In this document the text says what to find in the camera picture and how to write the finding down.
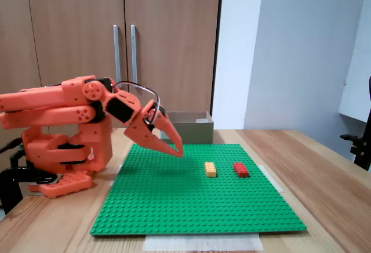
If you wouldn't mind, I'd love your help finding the red lego block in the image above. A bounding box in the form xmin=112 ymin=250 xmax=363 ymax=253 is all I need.
xmin=233 ymin=162 xmax=250 ymax=178

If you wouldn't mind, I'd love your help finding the open cardboard box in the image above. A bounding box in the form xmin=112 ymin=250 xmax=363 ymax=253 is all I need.
xmin=152 ymin=110 xmax=214 ymax=145

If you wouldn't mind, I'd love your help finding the yellow lego block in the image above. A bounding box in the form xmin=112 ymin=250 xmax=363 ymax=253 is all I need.
xmin=204 ymin=161 xmax=219 ymax=178

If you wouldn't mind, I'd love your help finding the green lego baseplate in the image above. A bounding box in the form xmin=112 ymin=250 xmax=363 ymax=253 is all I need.
xmin=89 ymin=143 xmax=308 ymax=236

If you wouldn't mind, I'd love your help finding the translucent masking tape strip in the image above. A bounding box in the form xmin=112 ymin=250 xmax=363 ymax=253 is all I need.
xmin=143 ymin=233 xmax=264 ymax=252
xmin=108 ymin=162 xmax=124 ymax=187
xmin=262 ymin=164 xmax=285 ymax=193

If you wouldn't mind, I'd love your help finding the wooden cabinet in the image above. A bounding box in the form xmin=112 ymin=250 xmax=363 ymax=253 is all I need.
xmin=0 ymin=0 xmax=224 ymax=138

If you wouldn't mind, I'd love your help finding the black table clamp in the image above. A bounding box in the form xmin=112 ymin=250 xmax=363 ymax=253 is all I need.
xmin=0 ymin=148 xmax=60 ymax=215

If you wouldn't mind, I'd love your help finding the black stand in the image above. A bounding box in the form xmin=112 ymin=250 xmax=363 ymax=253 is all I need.
xmin=340 ymin=75 xmax=371 ymax=172

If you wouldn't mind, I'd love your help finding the white panel board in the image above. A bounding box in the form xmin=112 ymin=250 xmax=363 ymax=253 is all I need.
xmin=338 ymin=0 xmax=371 ymax=124

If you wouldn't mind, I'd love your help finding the thin servo cable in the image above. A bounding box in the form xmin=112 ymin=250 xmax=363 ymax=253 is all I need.
xmin=111 ymin=81 xmax=162 ymax=126

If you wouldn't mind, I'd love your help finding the silver cabinet handle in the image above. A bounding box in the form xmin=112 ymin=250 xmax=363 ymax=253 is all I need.
xmin=130 ymin=24 xmax=139 ymax=88
xmin=112 ymin=24 xmax=122 ymax=83

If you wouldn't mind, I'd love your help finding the black power cable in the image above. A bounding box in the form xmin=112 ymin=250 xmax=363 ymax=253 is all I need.
xmin=0 ymin=138 xmax=24 ymax=154

